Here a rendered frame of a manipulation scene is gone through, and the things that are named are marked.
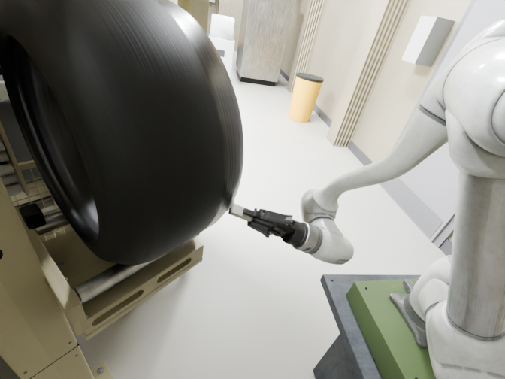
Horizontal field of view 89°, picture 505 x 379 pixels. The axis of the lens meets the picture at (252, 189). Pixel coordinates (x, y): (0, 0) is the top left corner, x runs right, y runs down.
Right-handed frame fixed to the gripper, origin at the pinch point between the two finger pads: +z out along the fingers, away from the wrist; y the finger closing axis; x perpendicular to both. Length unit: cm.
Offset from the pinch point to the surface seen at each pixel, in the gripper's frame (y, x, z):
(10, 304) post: 19, -29, 40
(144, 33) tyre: -30.0, 4.6, 34.7
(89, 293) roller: 16.2, -24.8, 27.3
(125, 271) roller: 16.0, -18.3, 21.9
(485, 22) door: -67, 213, -162
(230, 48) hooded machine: 218, 510, -27
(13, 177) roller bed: 36, 5, 60
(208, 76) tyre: -28.4, 5.8, 23.5
